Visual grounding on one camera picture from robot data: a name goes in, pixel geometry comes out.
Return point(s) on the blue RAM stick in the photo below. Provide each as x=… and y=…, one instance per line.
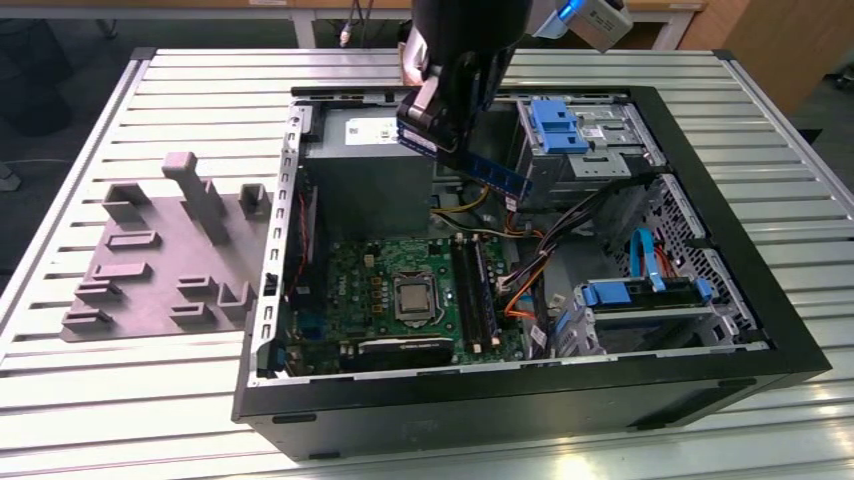
x=497, y=175

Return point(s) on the black RAM slot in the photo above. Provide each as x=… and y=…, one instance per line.
x=462, y=290

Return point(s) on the blue plastic drive latch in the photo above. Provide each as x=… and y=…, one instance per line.
x=554, y=127

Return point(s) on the metal optical drive cage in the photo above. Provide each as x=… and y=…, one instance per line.
x=601, y=165

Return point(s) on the grey power supply unit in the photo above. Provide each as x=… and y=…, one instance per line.
x=368, y=190

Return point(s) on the wooden cabinet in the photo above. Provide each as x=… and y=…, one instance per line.
x=788, y=45

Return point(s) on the silver CPU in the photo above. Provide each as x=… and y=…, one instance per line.
x=416, y=299

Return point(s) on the green motherboard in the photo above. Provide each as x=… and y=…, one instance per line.
x=361, y=300

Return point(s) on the hard disk in blue carrier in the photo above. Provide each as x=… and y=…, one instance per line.
x=608, y=295

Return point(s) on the CPU socket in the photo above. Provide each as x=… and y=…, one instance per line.
x=417, y=317

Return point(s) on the grey parts rack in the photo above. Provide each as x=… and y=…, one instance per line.
x=167, y=240

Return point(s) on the black graphics card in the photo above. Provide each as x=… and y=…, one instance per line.
x=401, y=350

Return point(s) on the perforated metal disk cage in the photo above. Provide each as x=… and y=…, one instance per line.
x=728, y=295

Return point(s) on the black PC case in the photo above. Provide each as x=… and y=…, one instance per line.
x=534, y=415

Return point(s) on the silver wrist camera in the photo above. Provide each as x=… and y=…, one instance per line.
x=604, y=22

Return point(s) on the wooden desk white frame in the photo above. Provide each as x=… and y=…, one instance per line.
x=305, y=27

